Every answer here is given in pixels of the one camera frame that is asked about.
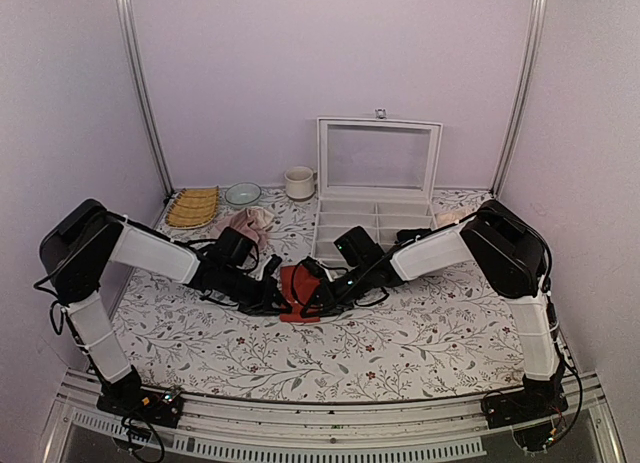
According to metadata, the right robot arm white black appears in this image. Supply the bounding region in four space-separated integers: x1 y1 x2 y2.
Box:
302 200 567 419

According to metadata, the red and white underwear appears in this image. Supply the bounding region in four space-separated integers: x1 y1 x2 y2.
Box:
280 265 321 323

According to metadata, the aluminium frame post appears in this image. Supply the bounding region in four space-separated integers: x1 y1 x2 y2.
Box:
115 0 175 199
490 0 548 197

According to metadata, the black rolled underwear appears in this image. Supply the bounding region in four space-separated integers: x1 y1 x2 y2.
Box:
395 228 433 244

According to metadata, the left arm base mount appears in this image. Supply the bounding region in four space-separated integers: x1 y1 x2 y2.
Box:
97 384 185 429

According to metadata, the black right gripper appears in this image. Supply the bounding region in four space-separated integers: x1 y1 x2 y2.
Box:
303 263 374 317

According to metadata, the light green glass bowl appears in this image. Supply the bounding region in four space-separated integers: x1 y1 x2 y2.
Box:
224 182 262 207

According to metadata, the left aluminium frame post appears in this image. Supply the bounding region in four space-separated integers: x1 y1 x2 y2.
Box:
115 0 175 199

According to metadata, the white compartment storage box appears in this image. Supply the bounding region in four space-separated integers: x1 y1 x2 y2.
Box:
311 117 443 265

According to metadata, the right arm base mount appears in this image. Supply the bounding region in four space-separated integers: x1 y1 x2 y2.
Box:
480 389 571 454

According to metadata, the floral patterned table mat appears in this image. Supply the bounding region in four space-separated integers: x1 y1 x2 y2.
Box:
96 183 571 403

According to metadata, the white ceramic mug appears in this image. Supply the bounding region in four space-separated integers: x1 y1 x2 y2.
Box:
284 166 316 201

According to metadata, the pink crumpled underwear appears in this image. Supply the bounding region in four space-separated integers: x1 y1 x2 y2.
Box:
210 206 275 250

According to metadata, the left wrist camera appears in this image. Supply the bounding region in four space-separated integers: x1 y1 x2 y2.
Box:
213 226 259 273

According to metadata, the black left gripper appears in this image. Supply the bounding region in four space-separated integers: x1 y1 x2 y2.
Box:
220 266 293 316

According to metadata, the right aluminium frame post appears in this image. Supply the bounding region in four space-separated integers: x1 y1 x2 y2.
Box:
490 0 548 197

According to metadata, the woven bamboo tray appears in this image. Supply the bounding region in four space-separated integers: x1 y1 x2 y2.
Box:
165 187 220 229

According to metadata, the aluminium front rail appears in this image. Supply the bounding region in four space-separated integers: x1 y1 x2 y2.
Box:
43 370 631 462

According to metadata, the beige crumpled underwear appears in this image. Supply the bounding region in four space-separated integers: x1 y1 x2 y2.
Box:
435 208 474 228

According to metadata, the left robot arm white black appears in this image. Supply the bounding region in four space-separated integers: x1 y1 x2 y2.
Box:
33 199 292 417

